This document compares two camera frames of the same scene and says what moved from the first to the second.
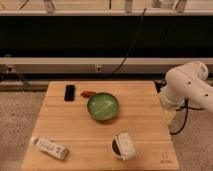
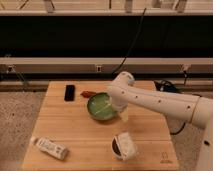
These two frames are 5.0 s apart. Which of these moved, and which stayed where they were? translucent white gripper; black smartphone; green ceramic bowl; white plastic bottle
Moved: translucent white gripper
Stayed: white plastic bottle; green ceramic bowl; black smartphone
